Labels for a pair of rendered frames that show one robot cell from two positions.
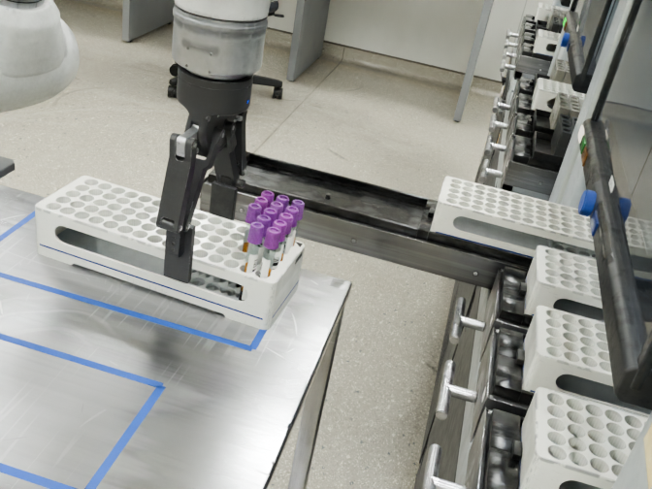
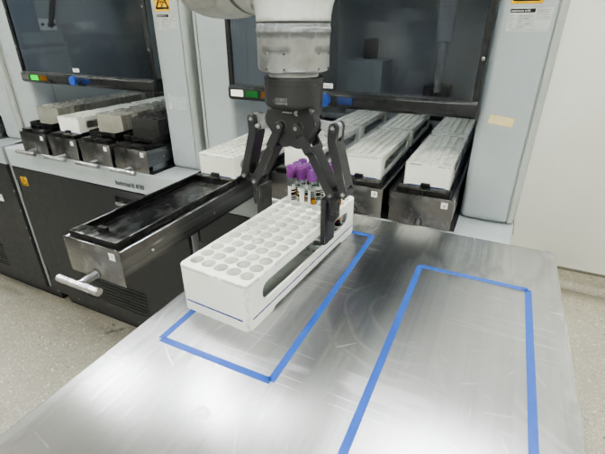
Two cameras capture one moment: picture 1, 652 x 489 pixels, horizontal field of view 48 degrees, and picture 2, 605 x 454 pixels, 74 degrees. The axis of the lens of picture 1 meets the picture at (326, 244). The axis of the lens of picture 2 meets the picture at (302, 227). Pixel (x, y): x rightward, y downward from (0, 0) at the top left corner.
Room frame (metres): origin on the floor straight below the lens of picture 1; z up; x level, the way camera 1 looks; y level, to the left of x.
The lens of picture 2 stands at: (0.55, 0.66, 1.13)
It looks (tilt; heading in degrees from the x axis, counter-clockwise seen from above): 26 degrees down; 287
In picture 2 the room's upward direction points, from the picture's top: straight up
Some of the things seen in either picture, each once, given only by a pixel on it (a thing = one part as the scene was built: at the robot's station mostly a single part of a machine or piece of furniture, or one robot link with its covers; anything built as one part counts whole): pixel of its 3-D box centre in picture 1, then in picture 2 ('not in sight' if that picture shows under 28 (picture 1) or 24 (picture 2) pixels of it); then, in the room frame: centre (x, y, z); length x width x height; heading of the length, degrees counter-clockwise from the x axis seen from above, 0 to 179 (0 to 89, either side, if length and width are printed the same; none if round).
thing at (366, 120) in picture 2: not in sight; (361, 124); (0.75, -0.73, 0.83); 0.30 x 0.10 x 0.06; 81
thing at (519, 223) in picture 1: (535, 231); (250, 152); (0.98, -0.30, 0.83); 0.30 x 0.10 x 0.06; 81
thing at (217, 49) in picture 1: (218, 40); (293, 50); (0.71, 0.14, 1.10); 0.09 x 0.09 x 0.06
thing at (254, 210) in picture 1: (246, 249); (311, 203); (0.70, 0.09, 0.88); 0.02 x 0.02 x 0.11
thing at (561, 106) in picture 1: (559, 114); (112, 123); (1.52, -0.43, 0.85); 0.12 x 0.02 x 0.06; 172
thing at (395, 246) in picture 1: (408, 231); (210, 194); (1.01, -0.12, 0.78); 0.73 x 0.14 x 0.09; 81
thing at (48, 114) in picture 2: (556, 76); (50, 115); (1.82, -0.48, 0.85); 0.12 x 0.02 x 0.06; 171
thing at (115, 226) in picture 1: (170, 247); (281, 243); (0.72, 0.18, 0.85); 0.30 x 0.10 x 0.06; 77
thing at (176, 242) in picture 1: (172, 237); (339, 204); (0.64, 0.16, 0.91); 0.03 x 0.01 x 0.05; 167
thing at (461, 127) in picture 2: not in sight; (455, 133); (0.45, -0.68, 0.83); 0.30 x 0.10 x 0.06; 81
